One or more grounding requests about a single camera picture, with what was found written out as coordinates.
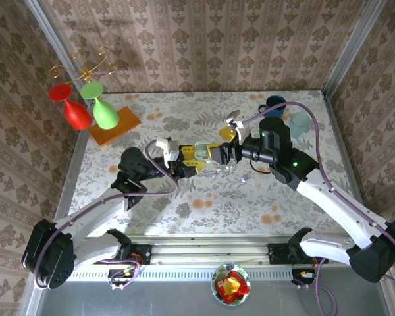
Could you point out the aluminium frame post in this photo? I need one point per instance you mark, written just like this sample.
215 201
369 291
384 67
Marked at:
46 29
361 33

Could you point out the floral patterned tablecloth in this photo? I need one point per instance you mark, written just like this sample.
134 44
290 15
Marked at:
217 217

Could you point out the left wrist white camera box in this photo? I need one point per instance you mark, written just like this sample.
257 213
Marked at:
167 149

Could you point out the floral rimmed plate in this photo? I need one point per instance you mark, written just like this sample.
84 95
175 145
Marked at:
221 269

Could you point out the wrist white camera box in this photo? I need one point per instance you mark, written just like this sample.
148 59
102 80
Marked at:
242 129
167 149

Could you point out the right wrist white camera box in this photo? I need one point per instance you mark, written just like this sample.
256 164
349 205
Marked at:
242 129

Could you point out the red snack wrapper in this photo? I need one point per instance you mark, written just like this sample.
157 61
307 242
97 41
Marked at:
242 289

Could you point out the teal translucent tumbler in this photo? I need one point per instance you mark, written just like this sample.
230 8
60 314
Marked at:
301 125

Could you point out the yellow wrapped candy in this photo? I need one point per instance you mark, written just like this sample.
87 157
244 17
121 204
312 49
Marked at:
232 283

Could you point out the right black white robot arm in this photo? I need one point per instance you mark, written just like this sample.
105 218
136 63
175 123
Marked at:
335 204

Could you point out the green plastic wine glass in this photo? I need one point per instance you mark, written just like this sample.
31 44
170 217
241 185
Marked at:
105 115

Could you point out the red plastic wine glass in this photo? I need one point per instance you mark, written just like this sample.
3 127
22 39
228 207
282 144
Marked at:
77 115

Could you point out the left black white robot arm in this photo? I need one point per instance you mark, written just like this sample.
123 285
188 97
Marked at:
49 256

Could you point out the dark blue mug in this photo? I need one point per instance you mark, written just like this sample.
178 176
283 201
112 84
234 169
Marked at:
274 99

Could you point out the orange wooden board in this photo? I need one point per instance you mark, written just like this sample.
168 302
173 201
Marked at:
125 126

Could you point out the grey metal bench panel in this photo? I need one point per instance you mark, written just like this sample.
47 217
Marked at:
151 299

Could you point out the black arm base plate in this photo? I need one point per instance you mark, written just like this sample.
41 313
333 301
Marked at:
141 253
276 253

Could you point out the green earbud charging case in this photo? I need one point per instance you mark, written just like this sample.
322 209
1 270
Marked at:
202 152

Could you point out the long aluminium base rail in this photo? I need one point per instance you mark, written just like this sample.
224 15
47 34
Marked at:
200 253

